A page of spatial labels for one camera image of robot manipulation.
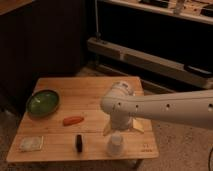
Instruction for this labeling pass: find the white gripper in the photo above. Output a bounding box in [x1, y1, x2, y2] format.
[103, 114, 132, 136]

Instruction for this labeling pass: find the clear plastic packet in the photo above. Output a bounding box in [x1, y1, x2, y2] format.
[19, 136, 43, 152]

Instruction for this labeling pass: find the wooden folding table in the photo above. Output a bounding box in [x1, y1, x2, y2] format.
[6, 77, 160, 164]

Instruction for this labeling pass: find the green bowl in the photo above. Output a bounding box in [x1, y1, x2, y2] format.
[26, 89, 60, 118]

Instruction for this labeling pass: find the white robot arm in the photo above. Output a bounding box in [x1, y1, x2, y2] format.
[100, 81, 213, 136]

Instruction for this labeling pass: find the orange carrot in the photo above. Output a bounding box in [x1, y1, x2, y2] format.
[63, 116, 84, 126]

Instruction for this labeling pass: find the long baseboard heater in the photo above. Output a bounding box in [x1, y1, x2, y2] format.
[87, 37, 213, 89]

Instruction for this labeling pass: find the wooden shelf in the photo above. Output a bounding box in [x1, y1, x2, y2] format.
[100, 0, 213, 25]

